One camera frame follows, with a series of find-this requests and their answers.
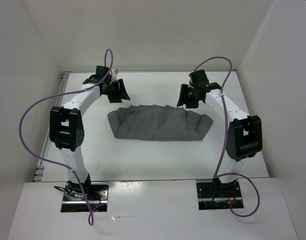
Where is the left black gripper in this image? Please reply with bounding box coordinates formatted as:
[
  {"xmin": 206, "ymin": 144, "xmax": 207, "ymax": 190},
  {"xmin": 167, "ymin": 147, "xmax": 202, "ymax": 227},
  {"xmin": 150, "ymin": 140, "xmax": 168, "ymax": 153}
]
[{"xmin": 103, "ymin": 78, "xmax": 131, "ymax": 103}]

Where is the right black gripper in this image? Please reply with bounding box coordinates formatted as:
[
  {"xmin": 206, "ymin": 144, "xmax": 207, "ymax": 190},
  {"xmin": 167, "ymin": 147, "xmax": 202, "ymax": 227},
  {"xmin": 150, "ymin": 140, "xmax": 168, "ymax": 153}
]
[{"xmin": 176, "ymin": 83, "xmax": 200, "ymax": 109}]

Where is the grey pleated skirt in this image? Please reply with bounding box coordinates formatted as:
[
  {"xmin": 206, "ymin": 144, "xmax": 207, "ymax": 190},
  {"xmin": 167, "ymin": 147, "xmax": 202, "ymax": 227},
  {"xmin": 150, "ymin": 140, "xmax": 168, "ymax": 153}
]
[{"xmin": 108, "ymin": 105, "xmax": 213, "ymax": 142}]

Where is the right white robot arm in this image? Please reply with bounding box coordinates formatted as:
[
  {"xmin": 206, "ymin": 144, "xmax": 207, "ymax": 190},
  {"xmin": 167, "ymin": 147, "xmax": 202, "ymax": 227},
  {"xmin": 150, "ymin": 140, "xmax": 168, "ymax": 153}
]
[{"xmin": 177, "ymin": 70, "xmax": 262, "ymax": 197}]

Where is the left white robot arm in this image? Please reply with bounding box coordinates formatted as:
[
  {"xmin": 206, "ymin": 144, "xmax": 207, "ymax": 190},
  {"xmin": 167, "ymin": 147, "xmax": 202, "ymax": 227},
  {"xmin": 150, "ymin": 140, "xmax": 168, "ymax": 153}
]
[{"xmin": 50, "ymin": 66, "xmax": 130, "ymax": 200}]

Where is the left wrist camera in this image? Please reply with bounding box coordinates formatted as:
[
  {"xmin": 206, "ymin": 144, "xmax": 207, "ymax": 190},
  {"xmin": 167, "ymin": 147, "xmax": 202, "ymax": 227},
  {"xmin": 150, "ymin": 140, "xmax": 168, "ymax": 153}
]
[{"xmin": 110, "ymin": 68, "xmax": 119, "ymax": 82}]

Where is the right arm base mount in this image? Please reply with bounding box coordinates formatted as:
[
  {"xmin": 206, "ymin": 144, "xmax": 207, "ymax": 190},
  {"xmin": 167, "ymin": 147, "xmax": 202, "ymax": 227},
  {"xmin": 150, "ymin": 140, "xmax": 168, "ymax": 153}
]
[{"xmin": 196, "ymin": 179, "xmax": 244, "ymax": 211}]

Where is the aluminium table edge rail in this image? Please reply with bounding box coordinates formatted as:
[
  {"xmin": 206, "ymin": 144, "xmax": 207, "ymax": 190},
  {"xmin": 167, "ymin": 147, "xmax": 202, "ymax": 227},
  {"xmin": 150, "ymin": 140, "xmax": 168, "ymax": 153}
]
[{"xmin": 32, "ymin": 71, "xmax": 71, "ymax": 183}]

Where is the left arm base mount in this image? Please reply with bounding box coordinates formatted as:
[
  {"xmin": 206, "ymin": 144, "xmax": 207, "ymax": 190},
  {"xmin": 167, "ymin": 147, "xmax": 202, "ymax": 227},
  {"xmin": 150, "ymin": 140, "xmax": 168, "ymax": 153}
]
[{"xmin": 54, "ymin": 182, "xmax": 109, "ymax": 213}]

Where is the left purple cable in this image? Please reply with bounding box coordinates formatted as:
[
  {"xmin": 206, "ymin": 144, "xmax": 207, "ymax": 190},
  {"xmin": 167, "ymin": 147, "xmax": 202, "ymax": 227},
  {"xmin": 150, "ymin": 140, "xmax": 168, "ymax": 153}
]
[{"xmin": 19, "ymin": 48, "xmax": 116, "ymax": 226}]

